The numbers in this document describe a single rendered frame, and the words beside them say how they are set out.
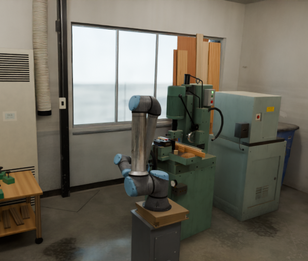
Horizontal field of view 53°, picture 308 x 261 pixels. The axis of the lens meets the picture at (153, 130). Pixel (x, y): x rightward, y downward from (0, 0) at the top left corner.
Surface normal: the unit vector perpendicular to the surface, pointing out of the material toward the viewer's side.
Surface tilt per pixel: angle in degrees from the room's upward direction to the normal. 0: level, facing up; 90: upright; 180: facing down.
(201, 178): 90
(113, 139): 90
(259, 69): 90
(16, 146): 90
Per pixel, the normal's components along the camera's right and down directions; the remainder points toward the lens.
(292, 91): -0.85, 0.08
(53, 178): 0.53, 0.20
